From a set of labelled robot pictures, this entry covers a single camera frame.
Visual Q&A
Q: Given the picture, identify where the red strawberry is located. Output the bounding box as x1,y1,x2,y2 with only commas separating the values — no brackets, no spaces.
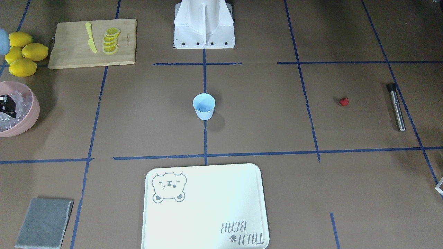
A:
339,98,349,106

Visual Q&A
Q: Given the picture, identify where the yellow lemon top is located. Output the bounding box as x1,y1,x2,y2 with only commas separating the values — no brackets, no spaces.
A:
8,31,34,47

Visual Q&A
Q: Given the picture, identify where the yellow lemon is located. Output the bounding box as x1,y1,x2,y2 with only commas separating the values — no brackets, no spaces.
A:
9,58,37,77
4,47,24,65
8,31,34,47
21,43,49,61

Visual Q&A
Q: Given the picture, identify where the grey folded cloth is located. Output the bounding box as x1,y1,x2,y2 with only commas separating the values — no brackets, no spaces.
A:
15,197,73,249

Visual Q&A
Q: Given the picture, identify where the white bear serving tray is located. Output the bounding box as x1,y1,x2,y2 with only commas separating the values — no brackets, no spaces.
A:
141,163,270,249

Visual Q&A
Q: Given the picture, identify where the yellow plastic knife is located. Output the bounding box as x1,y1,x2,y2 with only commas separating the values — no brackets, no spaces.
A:
84,22,98,53

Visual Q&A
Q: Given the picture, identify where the pink bowl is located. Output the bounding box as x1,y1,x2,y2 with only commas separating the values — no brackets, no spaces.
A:
0,81,40,138

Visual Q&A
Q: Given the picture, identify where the yellow lemon bottom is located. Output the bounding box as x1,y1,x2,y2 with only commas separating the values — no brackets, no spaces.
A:
9,58,37,77

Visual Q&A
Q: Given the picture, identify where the steel muddler black tip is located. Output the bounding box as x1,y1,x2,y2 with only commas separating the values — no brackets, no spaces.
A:
386,83,406,132

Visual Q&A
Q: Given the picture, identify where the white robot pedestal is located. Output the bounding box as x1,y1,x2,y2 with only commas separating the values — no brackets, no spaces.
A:
173,0,235,49

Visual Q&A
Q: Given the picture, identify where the bamboo cutting board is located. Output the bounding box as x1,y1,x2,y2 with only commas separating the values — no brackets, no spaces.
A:
48,19,137,70

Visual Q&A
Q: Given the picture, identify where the lemon slices stack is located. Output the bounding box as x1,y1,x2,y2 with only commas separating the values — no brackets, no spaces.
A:
101,27,120,55

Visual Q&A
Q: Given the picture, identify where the light blue plastic cup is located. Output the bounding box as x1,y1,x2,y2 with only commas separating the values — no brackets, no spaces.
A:
192,93,216,120

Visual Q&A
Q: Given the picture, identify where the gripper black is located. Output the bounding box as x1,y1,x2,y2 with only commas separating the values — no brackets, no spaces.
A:
0,95,17,118

